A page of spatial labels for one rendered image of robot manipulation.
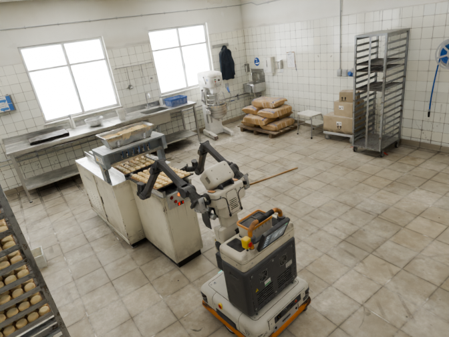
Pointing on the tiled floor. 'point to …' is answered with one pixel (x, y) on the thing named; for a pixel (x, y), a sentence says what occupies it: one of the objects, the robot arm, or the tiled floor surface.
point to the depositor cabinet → (113, 200)
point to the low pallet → (268, 130)
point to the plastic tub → (39, 257)
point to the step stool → (311, 120)
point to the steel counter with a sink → (14, 145)
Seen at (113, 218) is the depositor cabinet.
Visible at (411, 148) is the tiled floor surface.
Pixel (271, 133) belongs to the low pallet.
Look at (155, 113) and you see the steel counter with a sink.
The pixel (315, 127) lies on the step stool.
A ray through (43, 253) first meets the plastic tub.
